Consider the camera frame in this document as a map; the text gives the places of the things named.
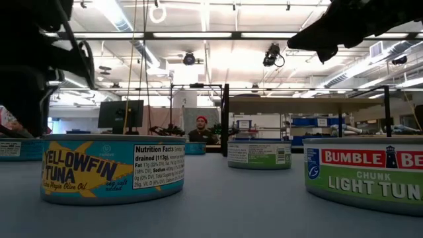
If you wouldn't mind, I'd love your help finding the black hanging camera with cable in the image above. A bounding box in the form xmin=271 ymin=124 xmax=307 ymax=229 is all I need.
xmin=262 ymin=42 xmax=286 ymax=68

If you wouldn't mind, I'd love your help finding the white hanging ring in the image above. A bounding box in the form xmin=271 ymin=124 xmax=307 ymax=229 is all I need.
xmin=148 ymin=2 xmax=168 ymax=24

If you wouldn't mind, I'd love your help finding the pink partition panel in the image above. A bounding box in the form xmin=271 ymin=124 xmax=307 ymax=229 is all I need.
xmin=142 ymin=106 xmax=183 ymax=136

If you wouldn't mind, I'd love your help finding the green Bumble Bee tuna can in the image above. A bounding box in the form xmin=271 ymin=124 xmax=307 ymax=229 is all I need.
xmin=227 ymin=140 xmax=293 ymax=171
xmin=302 ymin=136 xmax=423 ymax=218

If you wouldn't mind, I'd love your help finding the person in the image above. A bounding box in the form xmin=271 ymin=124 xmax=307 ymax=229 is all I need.
xmin=187 ymin=115 xmax=219 ymax=145

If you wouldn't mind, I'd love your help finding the colourful floral poster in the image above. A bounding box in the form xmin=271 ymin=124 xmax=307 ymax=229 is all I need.
xmin=0 ymin=105 xmax=20 ymax=133

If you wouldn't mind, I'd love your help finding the white ceiling vent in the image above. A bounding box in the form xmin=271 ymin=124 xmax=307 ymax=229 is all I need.
xmin=369 ymin=41 xmax=384 ymax=60

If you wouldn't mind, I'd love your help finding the black hanging cable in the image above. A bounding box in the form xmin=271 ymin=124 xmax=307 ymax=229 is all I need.
xmin=137 ymin=0 xmax=153 ymax=136

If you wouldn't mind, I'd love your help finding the rack with blue bins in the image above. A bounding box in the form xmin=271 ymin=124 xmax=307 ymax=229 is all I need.
xmin=282 ymin=114 xmax=348 ymax=147

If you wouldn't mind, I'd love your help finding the grey partition panel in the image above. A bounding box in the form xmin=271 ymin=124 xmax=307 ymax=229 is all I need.
xmin=182 ymin=107 xmax=221 ymax=135

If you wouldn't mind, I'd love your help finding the teal yellowfin tuna can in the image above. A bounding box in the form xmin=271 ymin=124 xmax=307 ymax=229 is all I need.
xmin=40 ymin=134 xmax=186 ymax=206
xmin=184 ymin=141 xmax=207 ymax=156
xmin=0 ymin=138 xmax=44 ymax=162

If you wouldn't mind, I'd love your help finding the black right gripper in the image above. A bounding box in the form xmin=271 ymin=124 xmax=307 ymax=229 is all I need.
xmin=287 ymin=0 xmax=423 ymax=51

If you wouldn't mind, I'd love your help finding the black computer monitor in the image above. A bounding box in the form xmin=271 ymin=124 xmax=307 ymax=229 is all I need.
xmin=97 ymin=99 xmax=145 ymax=136

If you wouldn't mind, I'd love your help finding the wooden shelf black frame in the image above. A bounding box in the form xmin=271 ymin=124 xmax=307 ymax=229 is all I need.
xmin=220 ymin=83 xmax=393 ymax=158

